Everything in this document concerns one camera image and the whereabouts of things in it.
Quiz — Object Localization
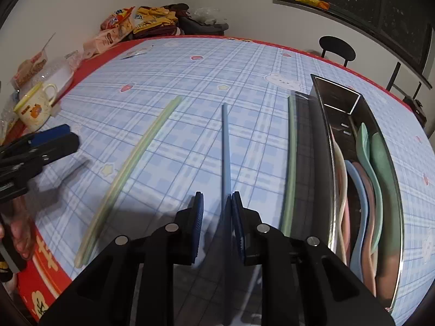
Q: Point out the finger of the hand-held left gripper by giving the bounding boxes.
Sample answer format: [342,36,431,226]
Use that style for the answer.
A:
[0,124,71,152]
[0,133,79,180]

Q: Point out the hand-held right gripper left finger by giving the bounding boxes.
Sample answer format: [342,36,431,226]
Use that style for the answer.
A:
[39,192,204,326]

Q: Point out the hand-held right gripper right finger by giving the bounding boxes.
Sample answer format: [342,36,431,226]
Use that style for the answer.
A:
[231,192,395,326]

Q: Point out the blue chopstick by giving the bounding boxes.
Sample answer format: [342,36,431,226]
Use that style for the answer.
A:
[221,103,235,326]

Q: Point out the pink spoon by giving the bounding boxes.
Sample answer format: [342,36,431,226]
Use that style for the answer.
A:
[340,170,351,265]
[353,163,378,296]

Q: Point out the cream spoon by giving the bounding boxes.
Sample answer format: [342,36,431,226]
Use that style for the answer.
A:
[331,139,349,262]

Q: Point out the blue spoon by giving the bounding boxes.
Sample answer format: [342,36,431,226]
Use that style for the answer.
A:
[345,159,366,284]

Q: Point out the mint green spoon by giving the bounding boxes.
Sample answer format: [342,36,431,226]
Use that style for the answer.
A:
[355,122,383,255]

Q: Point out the stainless steel utensil holder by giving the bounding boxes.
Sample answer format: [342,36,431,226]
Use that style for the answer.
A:
[294,74,405,313]

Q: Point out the person's left hand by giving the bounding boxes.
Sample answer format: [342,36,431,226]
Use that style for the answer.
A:
[0,204,35,259]

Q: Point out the cream mug with yellow rim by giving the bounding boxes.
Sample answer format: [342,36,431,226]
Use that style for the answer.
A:
[14,82,58,132]

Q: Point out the clear snack packet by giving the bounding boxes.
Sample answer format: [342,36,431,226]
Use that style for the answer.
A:
[12,49,48,89]

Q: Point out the red tablecloth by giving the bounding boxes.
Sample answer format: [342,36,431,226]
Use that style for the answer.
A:
[15,34,425,326]

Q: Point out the pink snack package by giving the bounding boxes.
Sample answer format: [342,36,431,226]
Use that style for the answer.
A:
[83,29,123,58]

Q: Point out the small white card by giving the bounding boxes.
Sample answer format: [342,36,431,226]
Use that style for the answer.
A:
[120,48,152,60]

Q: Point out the orange snack bag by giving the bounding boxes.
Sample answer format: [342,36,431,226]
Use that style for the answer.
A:
[100,7,135,31]

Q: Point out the dark red bag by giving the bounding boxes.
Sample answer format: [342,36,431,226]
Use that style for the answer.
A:
[132,24,181,39]

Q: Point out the blue plaid tablecloth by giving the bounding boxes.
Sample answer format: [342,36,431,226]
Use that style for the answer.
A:
[18,36,435,326]

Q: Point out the yellow snack packets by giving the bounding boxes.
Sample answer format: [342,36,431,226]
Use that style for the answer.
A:
[133,6,177,29]

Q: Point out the grey bag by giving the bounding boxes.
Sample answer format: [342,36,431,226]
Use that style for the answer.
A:
[178,17,230,36]

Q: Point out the clear plastic bag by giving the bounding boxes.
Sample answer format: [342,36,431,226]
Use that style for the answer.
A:
[192,7,228,25]

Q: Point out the black round-back chair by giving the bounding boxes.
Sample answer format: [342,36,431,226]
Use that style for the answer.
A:
[319,36,356,68]

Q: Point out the black device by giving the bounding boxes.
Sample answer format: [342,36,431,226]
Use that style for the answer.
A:
[403,97,427,126]

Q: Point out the yellow orange packet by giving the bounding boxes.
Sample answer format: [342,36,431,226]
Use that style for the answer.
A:
[293,0,330,10]

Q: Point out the black chair frame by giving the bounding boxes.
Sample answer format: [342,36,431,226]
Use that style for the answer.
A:
[386,62,432,101]

